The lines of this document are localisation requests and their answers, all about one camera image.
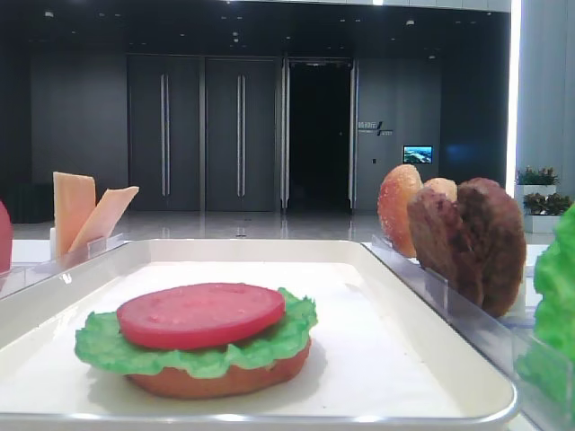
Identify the potted green plant upper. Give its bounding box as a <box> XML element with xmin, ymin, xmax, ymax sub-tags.
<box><xmin>515</xmin><ymin>166</ymin><xmax>559</xmax><ymax>201</ymax></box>

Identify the clear acrylic rail right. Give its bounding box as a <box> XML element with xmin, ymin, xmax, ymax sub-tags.
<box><xmin>366</xmin><ymin>235</ymin><xmax>574</xmax><ymax>430</ymax></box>

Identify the clear acrylic rail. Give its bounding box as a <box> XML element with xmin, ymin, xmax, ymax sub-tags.
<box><xmin>366</xmin><ymin>235</ymin><xmax>574</xmax><ymax>430</ymax></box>
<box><xmin>1</xmin><ymin>233</ymin><xmax>126</xmax><ymax>299</ymax></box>

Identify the red tomato slice in holder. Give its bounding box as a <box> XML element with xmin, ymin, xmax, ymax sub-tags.
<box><xmin>0</xmin><ymin>202</ymin><xmax>13</xmax><ymax>273</ymax></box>

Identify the clear acrylic rail left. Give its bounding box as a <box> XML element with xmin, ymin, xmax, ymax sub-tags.
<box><xmin>1</xmin><ymin>233</ymin><xmax>126</xmax><ymax>299</ymax></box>

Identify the red tomato slice on tray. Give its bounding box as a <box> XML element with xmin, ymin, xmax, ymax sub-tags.
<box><xmin>116</xmin><ymin>283</ymin><xmax>286</xmax><ymax>350</ymax></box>

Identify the brown meat patty front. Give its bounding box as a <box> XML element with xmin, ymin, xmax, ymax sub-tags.
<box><xmin>407</xmin><ymin>187</ymin><xmax>483</xmax><ymax>305</ymax></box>

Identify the orange cheese slice right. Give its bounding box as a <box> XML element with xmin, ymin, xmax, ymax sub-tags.
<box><xmin>68</xmin><ymin>186</ymin><xmax>139</xmax><ymax>252</ymax></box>

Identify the sesame bun half outer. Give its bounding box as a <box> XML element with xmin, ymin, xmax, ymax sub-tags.
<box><xmin>377</xmin><ymin>164</ymin><xmax>422</xmax><ymax>258</ymax></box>

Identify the dark double door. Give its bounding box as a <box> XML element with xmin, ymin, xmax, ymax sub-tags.
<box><xmin>206</xmin><ymin>58</ymin><xmax>276</xmax><ymax>212</ymax></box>
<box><xmin>128</xmin><ymin>56</ymin><xmax>200</xmax><ymax>211</ymax></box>

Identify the sesame bun half inner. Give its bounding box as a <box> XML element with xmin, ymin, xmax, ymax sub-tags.
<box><xmin>423</xmin><ymin>177</ymin><xmax>457</xmax><ymax>202</ymax></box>

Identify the dark double door right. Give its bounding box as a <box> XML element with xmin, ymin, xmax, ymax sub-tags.
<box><xmin>206</xmin><ymin>58</ymin><xmax>276</xmax><ymax>212</ymax></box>

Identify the brown meat patty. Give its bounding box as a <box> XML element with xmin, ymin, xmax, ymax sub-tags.
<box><xmin>457</xmin><ymin>178</ymin><xmax>526</xmax><ymax>318</ymax></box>
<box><xmin>407</xmin><ymin>187</ymin><xmax>483</xmax><ymax>305</ymax></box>

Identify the small wall display screen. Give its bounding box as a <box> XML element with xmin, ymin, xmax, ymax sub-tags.
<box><xmin>402</xmin><ymin>145</ymin><xmax>433</xmax><ymax>164</ymax></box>

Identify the bottom bun on tray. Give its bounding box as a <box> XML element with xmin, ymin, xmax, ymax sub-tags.
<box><xmin>126</xmin><ymin>340</ymin><xmax>312</xmax><ymax>400</ymax></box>

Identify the sesame bun half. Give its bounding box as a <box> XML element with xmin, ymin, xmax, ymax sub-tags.
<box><xmin>423</xmin><ymin>177</ymin><xmax>457</xmax><ymax>202</ymax></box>
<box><xmin>377</xmin><ymin>164</ymin><xmax>422</xmax><ymax>258</ymax></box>

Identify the green lettuce leaf in holder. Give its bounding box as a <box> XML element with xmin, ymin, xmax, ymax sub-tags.
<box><xmin>516</xmin><ymin>207</ymin><xmax>574</xmax><ymax>404</ymax></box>

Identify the dark double door left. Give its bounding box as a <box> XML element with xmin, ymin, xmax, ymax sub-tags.
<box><xmin>128</xmin><ymin>56</ymin><xmax>200</xmax><ymax>211</ymax></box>

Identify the potted green plant lower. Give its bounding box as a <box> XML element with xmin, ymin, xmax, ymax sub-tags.
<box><xmin>524</xmin><ymin>193</ymin><xmax>573</xmax><ymax>233</ymax></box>

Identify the brown meat patty rear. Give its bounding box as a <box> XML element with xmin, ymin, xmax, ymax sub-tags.
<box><xmin>457</xmin><ymin>178</ymin><xmax>526</xmax><ymax>318</ymax></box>

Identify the green lettuce leaf on tray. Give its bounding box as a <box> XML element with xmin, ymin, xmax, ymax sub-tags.
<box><xmin>75</xmin><ymin>287</ymin><xmax>317</xmax><ymax>379</ymax></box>

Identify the orange cheese slice left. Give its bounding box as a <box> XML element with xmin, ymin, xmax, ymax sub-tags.
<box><xmin>53</xmin><ymin>172</ymin><xmax>96</xmax><ymax>257</ymax></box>

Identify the white rectangular metal tray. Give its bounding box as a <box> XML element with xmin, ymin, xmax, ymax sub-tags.
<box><xmin>1</xmin><ymin>240</ymin><xmax>519</xmax><ymax>430</ymax></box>

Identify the orange cheese slice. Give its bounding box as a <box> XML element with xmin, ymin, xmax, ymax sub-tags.
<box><xmin>68</xmin><ymin>186</ymin><xmax>139</xmax><ymax>252</ymax></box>
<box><xmin>53</xmin><ymin>172</ymin><xmax>96</xmax><ymax>257</ymax></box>

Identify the potted green plant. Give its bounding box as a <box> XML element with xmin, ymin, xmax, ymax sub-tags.
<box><xmin>524</xmin><ymin>193</ymin><xmax>573</xmax><ymax>233</ymax></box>
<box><xmin>515</xmin><ymin>166</ymin><xmax>559</xmax><ymax>201</ymax></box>

